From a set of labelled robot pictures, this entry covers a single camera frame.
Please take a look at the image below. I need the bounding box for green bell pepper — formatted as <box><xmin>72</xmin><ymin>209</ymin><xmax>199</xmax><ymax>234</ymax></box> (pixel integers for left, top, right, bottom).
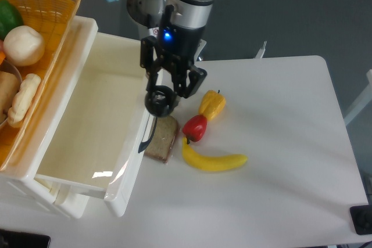
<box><xmin>0</xmin><ymin>0</ymin><xmax>24</xmax><ymax>41</ymax></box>

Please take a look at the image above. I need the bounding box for tan bread roll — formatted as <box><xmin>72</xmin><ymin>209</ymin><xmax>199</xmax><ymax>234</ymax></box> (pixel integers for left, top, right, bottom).
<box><xmin>1</xmin><ymin>71</ymin><xmax>20</xmax><ymax>114</ymax></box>

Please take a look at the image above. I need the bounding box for black device right corner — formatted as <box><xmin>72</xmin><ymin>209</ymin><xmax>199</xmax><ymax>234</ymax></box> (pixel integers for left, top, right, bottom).
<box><xmin>349</xmin><ymin>204</ymin><xmax>371</xmax><ymax>235</ymax></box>

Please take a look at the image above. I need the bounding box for yellow woven basket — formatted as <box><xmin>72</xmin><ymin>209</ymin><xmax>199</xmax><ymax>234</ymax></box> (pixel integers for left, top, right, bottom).
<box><xmin>1</xmin><ymin>0</ymin><xmax>81</xmax><ymax>170</ymax></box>

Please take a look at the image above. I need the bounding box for white round bun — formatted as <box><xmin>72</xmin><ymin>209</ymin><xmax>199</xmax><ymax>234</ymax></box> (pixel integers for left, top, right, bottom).
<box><xmin>3</xmin><ymin>26</ymin><xmax>45</xmax><ymax>67</ymax></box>

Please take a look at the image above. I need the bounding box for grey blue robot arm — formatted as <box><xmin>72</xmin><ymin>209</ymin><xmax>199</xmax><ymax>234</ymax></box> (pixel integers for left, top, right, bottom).
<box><xmin>107</xmin><ymin>0</ymin><xmax>214</xmax><ymax>100</ymax></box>

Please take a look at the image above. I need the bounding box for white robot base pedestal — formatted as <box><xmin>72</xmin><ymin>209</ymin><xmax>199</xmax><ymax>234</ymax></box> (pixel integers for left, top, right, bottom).
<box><xmin>126</xmin><ymin>0</ymin><xmax>208</xmax><ymax>63</ymax></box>

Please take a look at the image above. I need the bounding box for yellow bell pepper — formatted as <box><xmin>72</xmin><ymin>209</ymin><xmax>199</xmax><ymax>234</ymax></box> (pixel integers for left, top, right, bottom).
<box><xmin>198</xmin><ymin>90</ymin><xmax>226</xmax><ymax>121</ymax></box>

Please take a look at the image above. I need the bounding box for beige croissant pastry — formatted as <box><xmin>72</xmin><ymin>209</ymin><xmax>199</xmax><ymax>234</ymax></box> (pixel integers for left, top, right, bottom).
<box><xmin>8</xmin><ymin>73</ymin><xmax>41</xmax><ymax>128</ymax></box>

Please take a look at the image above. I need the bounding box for white open upper drawer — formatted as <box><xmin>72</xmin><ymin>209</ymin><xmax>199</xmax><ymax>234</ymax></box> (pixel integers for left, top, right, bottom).
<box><xmin>36</xmin><ymin>33</ymin><xmax>151</xmax><ymax>217</ymax></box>

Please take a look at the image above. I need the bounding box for black drawer handle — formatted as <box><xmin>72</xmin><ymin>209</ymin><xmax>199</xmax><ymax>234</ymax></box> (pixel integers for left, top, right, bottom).
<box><xmin>138</xmin><ymin>116</ymin><xmax>158</xmax><ymax>153</ymax></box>

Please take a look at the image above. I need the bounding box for wrapped brown bread slice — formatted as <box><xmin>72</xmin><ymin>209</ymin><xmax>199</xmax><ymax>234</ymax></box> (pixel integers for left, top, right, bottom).
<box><xmin>144</xmin><ymin>116</ymin><xmax>180</xmax><ymax>164</ymax></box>

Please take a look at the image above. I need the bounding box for white plastic drawer cabinet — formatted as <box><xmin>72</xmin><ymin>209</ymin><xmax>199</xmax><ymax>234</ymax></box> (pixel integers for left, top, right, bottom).
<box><xmin>1</xmin><ymin>16</ymin><xmax>98</xmax><ymax>218</ymax></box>

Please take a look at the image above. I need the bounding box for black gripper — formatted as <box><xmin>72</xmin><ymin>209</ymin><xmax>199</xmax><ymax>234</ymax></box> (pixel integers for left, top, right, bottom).
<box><xmin>140</xmin><ymin>26</ymin><xmax>208</xmax><ymax>99</ymax></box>

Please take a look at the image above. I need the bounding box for red bell pepper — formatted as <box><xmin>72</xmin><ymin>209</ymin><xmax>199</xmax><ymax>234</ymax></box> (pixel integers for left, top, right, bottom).
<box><xmin>182</xmin><ymin>115</ymin><xmax>208</xmax><ymax>144</ymax></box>

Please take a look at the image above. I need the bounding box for black device bottom left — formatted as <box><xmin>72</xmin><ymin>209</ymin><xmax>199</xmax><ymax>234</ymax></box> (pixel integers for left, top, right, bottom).
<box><xmin>1</xmin><ymin>229</ymin><xmax>51</xmax><ymax>248</ymax></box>

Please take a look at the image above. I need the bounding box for yellow banana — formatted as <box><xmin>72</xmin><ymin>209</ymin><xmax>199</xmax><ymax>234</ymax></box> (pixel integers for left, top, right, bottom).
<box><xmin>182</xmin><ymin>137</ymin><xmax>248</xmax><ymax>172</ymax></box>

